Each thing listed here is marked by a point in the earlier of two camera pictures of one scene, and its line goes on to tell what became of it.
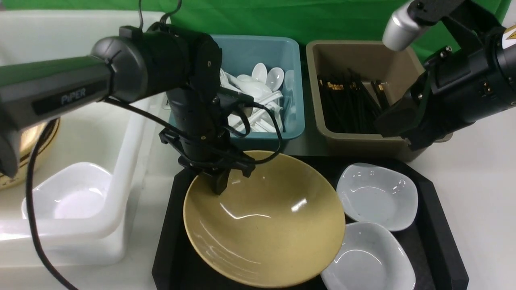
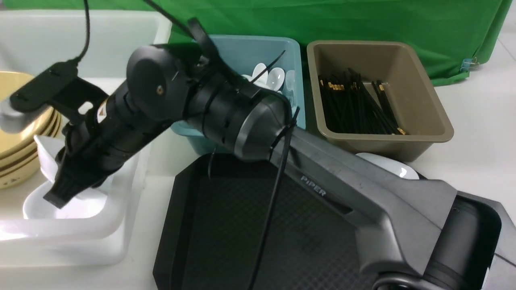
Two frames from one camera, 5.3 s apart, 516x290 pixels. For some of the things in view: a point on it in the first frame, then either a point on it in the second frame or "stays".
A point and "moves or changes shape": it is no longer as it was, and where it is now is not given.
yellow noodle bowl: x=279 y=226 moves or changes shape
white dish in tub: x=82 y=191 stays
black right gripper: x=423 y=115 to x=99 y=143
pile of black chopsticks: x=346 y=106 stays
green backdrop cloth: x=315 y=20 stays
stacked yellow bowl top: x=30 y=135 stays
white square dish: x=373 y=195 moves or changes shape
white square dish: x=371 y=256 to x=49 y=147
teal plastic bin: x=240 y=52 stays
